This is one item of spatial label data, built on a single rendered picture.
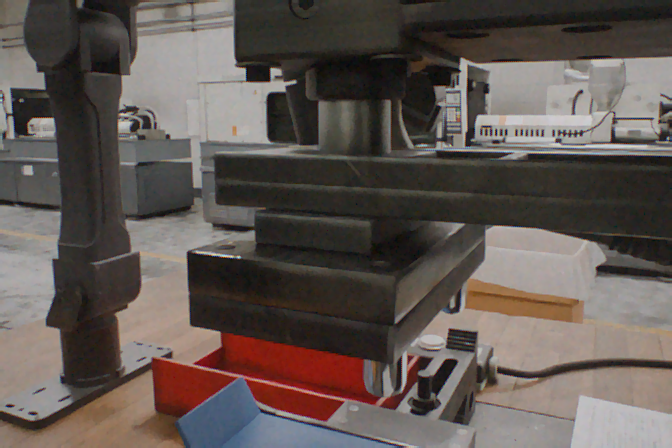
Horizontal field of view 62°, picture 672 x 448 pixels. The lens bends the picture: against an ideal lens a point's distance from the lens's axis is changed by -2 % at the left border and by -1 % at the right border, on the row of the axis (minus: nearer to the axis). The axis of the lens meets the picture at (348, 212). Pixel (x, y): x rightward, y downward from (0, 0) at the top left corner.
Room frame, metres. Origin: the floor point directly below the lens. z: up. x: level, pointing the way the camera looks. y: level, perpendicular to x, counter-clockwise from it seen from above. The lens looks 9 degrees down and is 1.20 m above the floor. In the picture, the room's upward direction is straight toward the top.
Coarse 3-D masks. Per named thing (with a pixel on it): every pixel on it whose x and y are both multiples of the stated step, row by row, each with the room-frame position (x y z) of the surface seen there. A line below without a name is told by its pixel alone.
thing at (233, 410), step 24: (240, 384) 0.38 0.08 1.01; (216, 408) 0.35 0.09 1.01; (240, 408) 0.36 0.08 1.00; (192, 432) 0.32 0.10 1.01; (216, 432) 0.34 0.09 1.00; (240, 432) 0.35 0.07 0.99; (264, 432) 0.35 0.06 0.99; (288, 432) 0.35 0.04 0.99; (312, 432) 0.35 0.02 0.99; (336, 432) 0.35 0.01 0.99
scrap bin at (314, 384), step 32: (224, 352) 0.64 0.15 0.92; (256, 352) 0.62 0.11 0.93; (288, 352) 0.61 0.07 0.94; (320, 352) 0.59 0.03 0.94; (160, 384) 0.54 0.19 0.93; (192, 384) 0.52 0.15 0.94; (224, 384) 0.50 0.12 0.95; (256, 384) 0.49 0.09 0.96; (288, 384) 0.59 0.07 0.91; (320, 384) 0.59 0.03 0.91; (352, 384) 0.57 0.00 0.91; (320, 416) 0.46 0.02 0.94
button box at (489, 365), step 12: (420, 336) 0.67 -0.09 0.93; (420, 348) 0.63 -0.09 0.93; (432, 348) 0.63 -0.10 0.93; (444, 348) 0.63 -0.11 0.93; (480, 348) 0.63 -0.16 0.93; (492, 348) 0.64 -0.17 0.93; (420, 360) 0.61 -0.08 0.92; (480, 360) 0.60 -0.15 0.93; (492, 360) 0.61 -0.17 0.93; (588, 360) 0.64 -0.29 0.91; (600, 360) 0.65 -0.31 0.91; (612, 360) 0.65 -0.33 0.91; (624, 360) 0.65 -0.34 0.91; (636, 360) 0.65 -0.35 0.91; (648, 360) 0.64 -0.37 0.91; (660, 360) 0.64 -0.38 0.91; (480, 372) 0.59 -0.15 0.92; (492, 372) 0.60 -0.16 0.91; (504, 372) 0.60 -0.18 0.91; (516, 372) 0.60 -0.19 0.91; (528, 372) 0.60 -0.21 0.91; (540, 372) 0.61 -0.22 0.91; (552, 372) 0.62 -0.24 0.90; (480, 384) 0.59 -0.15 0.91
